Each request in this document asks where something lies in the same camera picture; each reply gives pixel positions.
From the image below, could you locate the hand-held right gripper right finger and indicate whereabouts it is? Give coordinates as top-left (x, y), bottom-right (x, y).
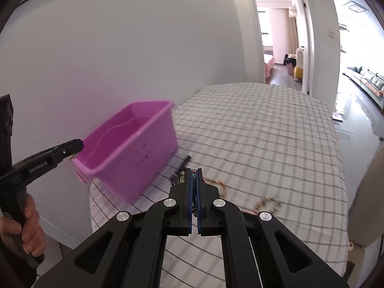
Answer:
top-left (197, 169), bottom-right (350, 288)

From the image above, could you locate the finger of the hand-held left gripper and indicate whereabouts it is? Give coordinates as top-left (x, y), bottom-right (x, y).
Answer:
top-left (47, 138), bottom-right (85, 168)

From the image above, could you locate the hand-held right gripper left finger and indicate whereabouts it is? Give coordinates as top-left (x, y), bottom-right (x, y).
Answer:
top-left (35, 168), bottom-right (195, 288)

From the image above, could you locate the orange gold braided bracelet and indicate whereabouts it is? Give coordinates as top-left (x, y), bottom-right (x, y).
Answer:
top-left (204, 178), bottom-right (228, 198)

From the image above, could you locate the green gold woven bracelet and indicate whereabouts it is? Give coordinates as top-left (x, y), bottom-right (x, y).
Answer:
top-left (179, 169), bottom-right (199, 213)

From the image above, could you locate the pink plastic bin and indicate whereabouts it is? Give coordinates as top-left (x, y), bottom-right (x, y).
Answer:
top-left (72, 100), bottom-right (180, 205)

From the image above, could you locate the grey beaded bracelet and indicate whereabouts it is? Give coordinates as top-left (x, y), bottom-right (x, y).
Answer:
top-left (252, 196), bottom-right (282, 215)

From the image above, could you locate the person's left hand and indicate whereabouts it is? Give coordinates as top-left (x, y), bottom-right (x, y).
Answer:
top-left (0, 193), bottom-right (45, 258)

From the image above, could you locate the black wrist watch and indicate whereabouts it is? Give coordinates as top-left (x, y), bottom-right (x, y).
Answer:
top-left (169, 154), bottom-right (192, 186)

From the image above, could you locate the black white checkered tablecloth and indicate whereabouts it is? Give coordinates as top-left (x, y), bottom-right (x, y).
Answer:
top-left (89, 82), bottom-right (351, 288)

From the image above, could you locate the pink bed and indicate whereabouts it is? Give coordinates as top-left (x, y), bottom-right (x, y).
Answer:
top-left (263, 54), bottom-right (275, 81)

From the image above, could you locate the beige chair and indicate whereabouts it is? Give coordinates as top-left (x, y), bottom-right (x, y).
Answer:
top-left (348, 147), bottom-right (384, 276)

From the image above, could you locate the white yellow plush toy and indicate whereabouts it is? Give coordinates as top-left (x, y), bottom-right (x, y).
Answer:
top-left (293, 46), bottom-right (305, 81)

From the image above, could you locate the beige curtain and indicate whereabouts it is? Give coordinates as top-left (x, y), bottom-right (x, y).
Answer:
top-left (288, 16), bottom-right (299, 56)

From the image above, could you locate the grey green sofa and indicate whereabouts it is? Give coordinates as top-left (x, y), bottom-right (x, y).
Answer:
top-left (342, 66), bottom-right (384, 108)

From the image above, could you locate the square ceiling light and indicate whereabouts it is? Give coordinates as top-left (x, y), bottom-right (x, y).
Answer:
top-left (343, 1), bottom-right (369, 14)

